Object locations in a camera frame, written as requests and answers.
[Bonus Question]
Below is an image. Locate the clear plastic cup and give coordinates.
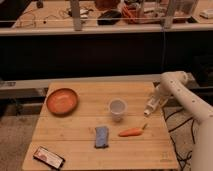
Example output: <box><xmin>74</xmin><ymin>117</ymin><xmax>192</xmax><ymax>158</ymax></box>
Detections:
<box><xmin>108</xmin><ymin>98</ymin><xmax>127</xmax><ymax>122</ymax></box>

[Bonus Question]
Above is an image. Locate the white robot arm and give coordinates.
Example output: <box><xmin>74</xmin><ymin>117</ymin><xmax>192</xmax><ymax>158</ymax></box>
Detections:
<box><xmin>154</xmin><ymin>71</ymin><xmax>213</xmax><ymax>171</ymax></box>

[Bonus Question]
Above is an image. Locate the orange ceramic bowl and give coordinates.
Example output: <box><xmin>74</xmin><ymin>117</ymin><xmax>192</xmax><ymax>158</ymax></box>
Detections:
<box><xmin>46</xmin><ymin>88</ymin><xmax>78</xmax><ymax>116</ymax></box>

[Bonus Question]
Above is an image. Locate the blue sponge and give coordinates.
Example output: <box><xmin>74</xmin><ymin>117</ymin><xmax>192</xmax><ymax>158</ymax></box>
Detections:
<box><xmin>95</xmin><ymin>126</ymin><xmax>109</xmax><ymax>148</ymax></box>

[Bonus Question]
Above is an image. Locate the orange carrot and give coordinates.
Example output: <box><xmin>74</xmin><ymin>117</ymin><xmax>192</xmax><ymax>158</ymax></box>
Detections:
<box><xmin>118</xmin><ymin>125</ymin><xmax>147</xmax><ymax>137</ymax></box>

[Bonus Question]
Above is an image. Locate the black bag on bench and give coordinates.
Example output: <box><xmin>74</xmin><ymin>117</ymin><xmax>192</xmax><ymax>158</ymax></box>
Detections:
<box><xmin>97</xmin><ymin>10</ymin><xmax>121</xmax><ymax>25</ymax></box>

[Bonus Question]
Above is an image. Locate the orange tool on bench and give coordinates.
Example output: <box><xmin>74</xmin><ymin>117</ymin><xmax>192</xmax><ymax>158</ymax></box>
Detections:
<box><xmin>122</xmin><ymin>5</ymin><xmax>139</xmax><ymax>24</ymax></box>

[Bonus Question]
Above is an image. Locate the black smartphone with picture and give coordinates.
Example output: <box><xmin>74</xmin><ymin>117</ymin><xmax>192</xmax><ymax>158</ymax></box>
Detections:
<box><xmin>33</xmin><ymin>146</ymin><xmax>65</xmax><ymax>170</ymax></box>

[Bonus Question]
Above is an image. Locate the wooden workbench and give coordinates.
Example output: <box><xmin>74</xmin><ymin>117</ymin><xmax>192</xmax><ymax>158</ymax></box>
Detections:
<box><xmin>0</xmin><ymin>0</ymin><xmax>213</xmax><ymax>36</ymax></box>

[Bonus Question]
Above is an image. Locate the black power cable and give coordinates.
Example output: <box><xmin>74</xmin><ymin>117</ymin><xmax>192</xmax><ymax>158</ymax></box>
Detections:
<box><xmin>164</xmin><ymin>107</ymin><xmax>198</xmax><ymax>171</ymax></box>

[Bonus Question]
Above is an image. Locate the grey metal post left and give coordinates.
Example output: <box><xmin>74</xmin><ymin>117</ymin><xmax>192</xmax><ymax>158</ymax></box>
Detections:
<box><xmin>70</xmin><ymin>0</ymin><xmax>82</xmax><ymax>31</ymax></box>

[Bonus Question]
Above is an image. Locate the grey metal post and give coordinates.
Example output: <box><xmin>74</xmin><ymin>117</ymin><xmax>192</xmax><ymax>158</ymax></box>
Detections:
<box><xmin>163</xmin><ymin>0</ymin><xmax>176</xmax><ymax>29</ymax></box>
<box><xmin>70</xmin><ymin>0</ymin><xmax>82</xmax><ymax>31</ymax></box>

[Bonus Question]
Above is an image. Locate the grey metal post right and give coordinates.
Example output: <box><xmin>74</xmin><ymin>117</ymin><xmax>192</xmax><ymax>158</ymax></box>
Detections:
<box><xmin>163</xmin><ymin>0</ymin><xmax>176</xmax><ymax>29</ymax></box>

